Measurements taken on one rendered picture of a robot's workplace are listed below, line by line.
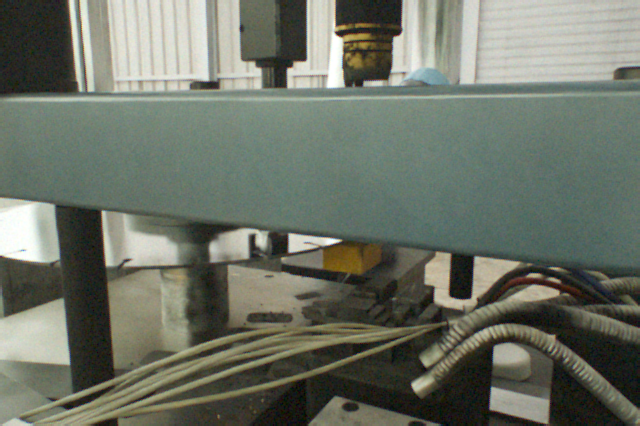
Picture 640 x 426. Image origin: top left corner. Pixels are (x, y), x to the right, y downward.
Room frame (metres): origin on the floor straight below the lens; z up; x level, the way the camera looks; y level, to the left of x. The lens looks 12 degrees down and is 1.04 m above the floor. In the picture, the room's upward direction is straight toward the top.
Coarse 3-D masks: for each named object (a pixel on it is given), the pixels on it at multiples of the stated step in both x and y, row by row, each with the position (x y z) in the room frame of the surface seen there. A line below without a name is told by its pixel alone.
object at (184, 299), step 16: (160, 272) 0.45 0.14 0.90; (176, 272) 0.44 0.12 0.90; (192, 272) 0.44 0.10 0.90; (208, 272) 0.44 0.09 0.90; (224, 272) 0.46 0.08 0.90; (176, 288) 0.44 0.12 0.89; (192, 288) 0.44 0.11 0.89; (208, 288) 0.44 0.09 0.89; (224, 288) 0.46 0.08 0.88; (176, 304) 0.44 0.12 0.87; (192, 304) 0.44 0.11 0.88; (208, 304) 0.44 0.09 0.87; (224, 304) 0.46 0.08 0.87; (176, 320) 0.44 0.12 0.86; (192, 320) 0.44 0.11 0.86; (208, 320) 0.44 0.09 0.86; (224, 320) 0.46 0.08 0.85
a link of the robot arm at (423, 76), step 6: (414, 72) 0.82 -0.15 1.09; (420, 72) 0.82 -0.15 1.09; (426, 72) 0.81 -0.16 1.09; (432, 72) 0.81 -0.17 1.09; (438, 72) 0.82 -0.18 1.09; (408, 78) 0.81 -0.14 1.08; (414, 78) 0.80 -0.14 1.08; (420, 78) 0.80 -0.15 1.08; (426, 78) 0.80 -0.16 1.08; (432, 78) 0.80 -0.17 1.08; (438, 78) 0.81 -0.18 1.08; (444, 78) 0.82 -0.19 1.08; (402, 84) 0.81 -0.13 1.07; (408, 84) 0.79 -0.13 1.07; (414, 84) 0.79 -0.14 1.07; (420, 84) 0.79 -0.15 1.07; (426, 84) 0.79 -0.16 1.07; (432, 84) 0.79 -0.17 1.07; (438, 84) 0.80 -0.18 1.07; (444, 84) 0.81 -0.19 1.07
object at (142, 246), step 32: (0, 224) 0.42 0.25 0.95; (32, 224) 0.42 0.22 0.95; (128, 224) 0.42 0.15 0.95; (0, 256) 0.33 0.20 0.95; (32, 256) 0.32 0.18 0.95; (128, 256) 0.32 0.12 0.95; (160, 256) 0.32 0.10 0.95; (192, 256) 0.32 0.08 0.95; (224, 256) 0.32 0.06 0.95; (256, 256) 0.32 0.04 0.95
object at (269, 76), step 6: (264, 72) 0.45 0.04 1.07; (270, 72) 0.45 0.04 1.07; (276, 72) 0.45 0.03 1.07; (282, 72) 0.45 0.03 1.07; (264, 78) 0.45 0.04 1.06; (270, 78) 0.45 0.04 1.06; (276, 78) 0.45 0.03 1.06; (282, 78) 0.45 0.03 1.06; (264, 84) 0.45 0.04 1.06; (270, 84) 0.45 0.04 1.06; (276, 84) 0.45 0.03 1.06; (282, 84) 0.45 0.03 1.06
